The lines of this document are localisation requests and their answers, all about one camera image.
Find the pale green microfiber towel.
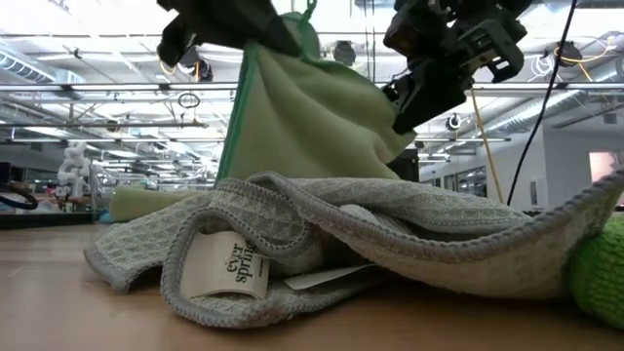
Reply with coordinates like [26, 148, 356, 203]
[109, 187, 209, 224]
[216, 0, 419, 182]

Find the black coiled hose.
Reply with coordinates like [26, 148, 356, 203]
[0, 180, 40, 212]

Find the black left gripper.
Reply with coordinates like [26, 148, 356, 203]
[155, 0, 303, 67]

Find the grey waffle microfiber towel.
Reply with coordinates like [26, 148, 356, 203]
[82, 169, 624, 330]

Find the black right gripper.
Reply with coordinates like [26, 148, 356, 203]
[382, 0, 530, 137]

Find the bright green microfiber towel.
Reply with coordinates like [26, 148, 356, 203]
[566, 216, 624, 332]

